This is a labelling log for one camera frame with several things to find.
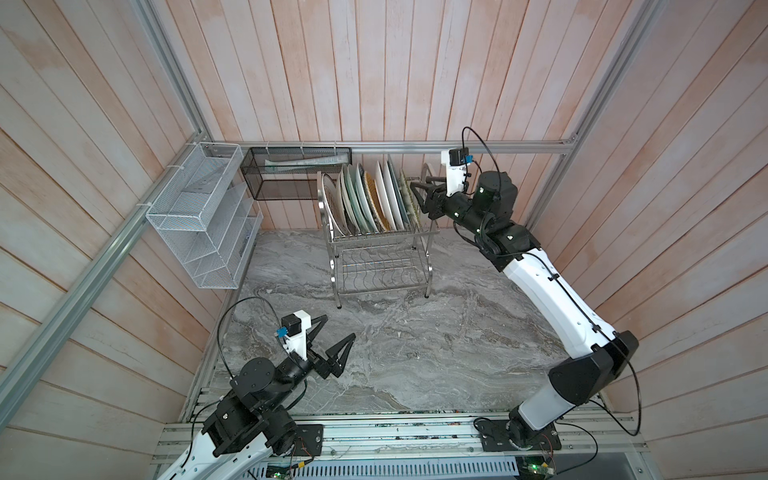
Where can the grey blue round plate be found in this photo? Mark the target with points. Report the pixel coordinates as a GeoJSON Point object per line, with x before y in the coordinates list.
{"type": "Point", "coordinates": [400, 204]}

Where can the white plate orange sunburst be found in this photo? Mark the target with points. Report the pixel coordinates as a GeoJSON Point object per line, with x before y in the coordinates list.
{"type": "Point", "coordinates": [329, 205]}

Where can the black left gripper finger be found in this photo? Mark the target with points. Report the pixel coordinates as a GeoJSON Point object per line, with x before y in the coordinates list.
{"type": "Point", "coordinates": [317, 324]}
{"type": "Point", "coordinates": [337, 357]}

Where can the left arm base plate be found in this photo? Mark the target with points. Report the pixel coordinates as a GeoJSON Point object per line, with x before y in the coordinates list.
{"type": "Point", "coordinates": [304, 439]}

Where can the white wire mesh shelf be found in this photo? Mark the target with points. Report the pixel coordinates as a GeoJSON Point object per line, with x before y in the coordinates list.
{"type": "Point", "coordinates": [206, 216]}

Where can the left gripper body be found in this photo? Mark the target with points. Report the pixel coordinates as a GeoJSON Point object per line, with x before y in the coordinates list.
{"type": "Point", "coordinates": [293, 369]}

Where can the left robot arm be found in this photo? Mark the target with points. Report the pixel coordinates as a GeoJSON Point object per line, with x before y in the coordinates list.
{"type": "Point", "coordinates": [250, 423]}

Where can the aluminium front rail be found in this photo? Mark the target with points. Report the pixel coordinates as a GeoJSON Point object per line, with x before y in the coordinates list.
{"type": "Point", "coordinates": [350, 437]}

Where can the black wire wall basket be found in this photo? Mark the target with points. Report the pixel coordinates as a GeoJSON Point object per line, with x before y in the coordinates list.
{"type": "Point", "coordinates": [290, 173]}

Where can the yellow green woven plate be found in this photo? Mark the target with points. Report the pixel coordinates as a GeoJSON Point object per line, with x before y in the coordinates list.
{"type": "Point", "coordinates": [408, 200]}

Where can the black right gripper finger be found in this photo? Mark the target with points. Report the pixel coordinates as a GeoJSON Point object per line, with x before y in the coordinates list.
{"type": "Point", "coordinates": [434, 207]}
{"type": "Point", "coordinates": [429, 189]}

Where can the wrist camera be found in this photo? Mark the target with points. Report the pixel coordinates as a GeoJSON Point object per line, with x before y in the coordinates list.
{"type": "Point", "coordinates": [455, 162]}
{"type": "Point", "coordinates": [292, 333]}

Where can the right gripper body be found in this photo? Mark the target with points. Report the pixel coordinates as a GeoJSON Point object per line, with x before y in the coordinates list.
{"type": "Point", "coordinates": [460, 212]}

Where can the orange woven bamboo plate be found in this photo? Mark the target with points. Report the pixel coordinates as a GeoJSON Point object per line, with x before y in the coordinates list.
{"type": "Point", "coordinates": [373, 200]}

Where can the white plate green clover outline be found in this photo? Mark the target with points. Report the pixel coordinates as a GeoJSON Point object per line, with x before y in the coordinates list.
{"type": "Point", "coordinates": [392, 198]}

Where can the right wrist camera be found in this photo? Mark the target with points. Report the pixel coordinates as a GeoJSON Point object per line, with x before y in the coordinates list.
{"type": "Point", "coordinates": [455, 162]}

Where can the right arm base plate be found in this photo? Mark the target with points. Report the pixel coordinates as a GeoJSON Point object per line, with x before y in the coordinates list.
{"type": "Point", "coordinates": [513, 435]}

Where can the stainless steel dish rack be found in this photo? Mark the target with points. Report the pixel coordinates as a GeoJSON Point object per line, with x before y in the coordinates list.
{"type": "Point", "coordinates": [380, 262]}

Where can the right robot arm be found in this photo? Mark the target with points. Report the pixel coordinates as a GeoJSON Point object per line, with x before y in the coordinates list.
{"type": "Point", "coordinates": [598, 353]}

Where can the light green flower plate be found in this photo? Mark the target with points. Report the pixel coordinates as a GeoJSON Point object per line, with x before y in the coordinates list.
{"type": "Point", "coordinates": [362, 223]}

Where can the cream plate with red flowers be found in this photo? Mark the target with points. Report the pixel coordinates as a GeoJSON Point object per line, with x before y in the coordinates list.
{"type": "Point", "coordinates": [345, 218]}

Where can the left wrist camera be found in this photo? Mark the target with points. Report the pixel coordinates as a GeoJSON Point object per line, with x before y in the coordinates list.
{"type": "Point", "coordinates": [292, 333]}

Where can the white plate dark lettered rim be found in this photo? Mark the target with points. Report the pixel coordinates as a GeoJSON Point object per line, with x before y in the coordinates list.
{"type": "Point", "coordinates": [364, 200]}

